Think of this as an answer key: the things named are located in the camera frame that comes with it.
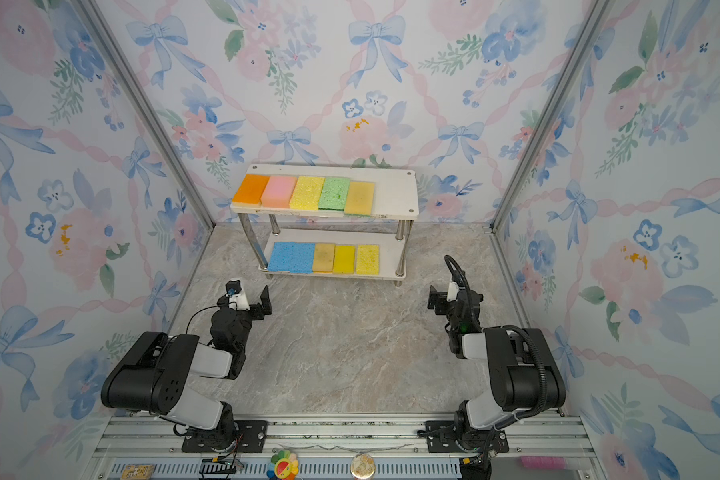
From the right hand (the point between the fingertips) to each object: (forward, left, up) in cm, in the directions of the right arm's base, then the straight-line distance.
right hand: (447, 285), depth 94 cm
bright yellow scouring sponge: (+10, +33, +1) cm, 34 cm away
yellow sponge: (+10, +40, +1) cm, 41 cm away
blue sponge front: (+10, +49, +1) cm, 50 cm away
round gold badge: (-47, +26, -7) cm, 54 cm away
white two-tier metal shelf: (+10, +18, +28) cm, 34 cm away
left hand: (-4, +60, +5) cm, 60 cm away
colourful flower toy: (-47, +44, -5) cm, 65 cm away
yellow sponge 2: (+9, +25, 0) cm, 27 cm away
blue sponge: (+9, +56, +1) cm, 57 cm away
